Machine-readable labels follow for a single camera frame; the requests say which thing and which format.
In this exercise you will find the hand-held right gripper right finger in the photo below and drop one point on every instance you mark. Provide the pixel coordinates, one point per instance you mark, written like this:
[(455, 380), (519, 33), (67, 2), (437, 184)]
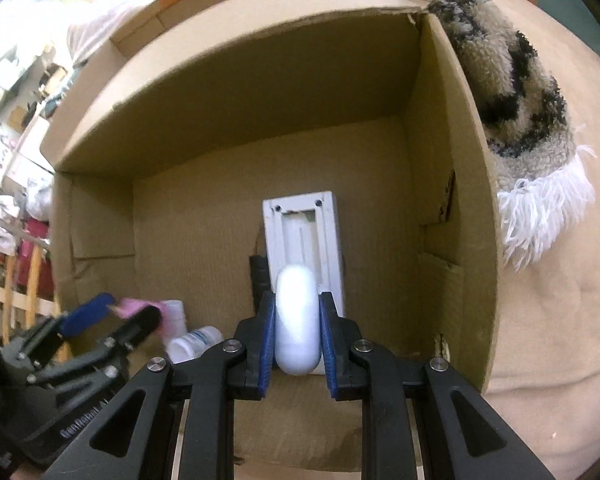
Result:
[(327, 340)]

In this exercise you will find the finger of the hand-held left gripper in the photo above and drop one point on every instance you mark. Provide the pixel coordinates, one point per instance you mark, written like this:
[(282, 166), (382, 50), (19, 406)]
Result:
[(140, 322), (87, 315)]

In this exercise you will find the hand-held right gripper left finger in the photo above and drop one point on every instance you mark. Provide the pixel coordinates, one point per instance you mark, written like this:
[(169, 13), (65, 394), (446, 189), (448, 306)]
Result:
[(267, 340)]

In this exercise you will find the white rounded case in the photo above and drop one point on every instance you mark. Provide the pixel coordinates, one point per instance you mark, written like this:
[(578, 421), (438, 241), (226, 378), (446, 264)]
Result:
[(297, 320)]

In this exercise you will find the white pill bottle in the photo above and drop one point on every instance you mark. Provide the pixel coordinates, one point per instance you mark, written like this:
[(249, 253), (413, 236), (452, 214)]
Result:
[(195, 341)]

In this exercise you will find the brown cardboard box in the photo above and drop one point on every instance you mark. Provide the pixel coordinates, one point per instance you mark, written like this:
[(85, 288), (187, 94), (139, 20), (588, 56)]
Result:
[(205, 240)]

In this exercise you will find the wooden rack with colourful items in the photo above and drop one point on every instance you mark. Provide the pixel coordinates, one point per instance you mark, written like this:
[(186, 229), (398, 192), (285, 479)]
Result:
[(35, 270)]

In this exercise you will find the grey plastic bag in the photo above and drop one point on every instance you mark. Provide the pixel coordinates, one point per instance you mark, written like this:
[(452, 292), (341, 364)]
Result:
[(40, 200)]

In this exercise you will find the shaggy black and cream blanket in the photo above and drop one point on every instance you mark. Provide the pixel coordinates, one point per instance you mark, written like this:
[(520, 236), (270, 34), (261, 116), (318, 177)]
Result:
[(520, 110)]

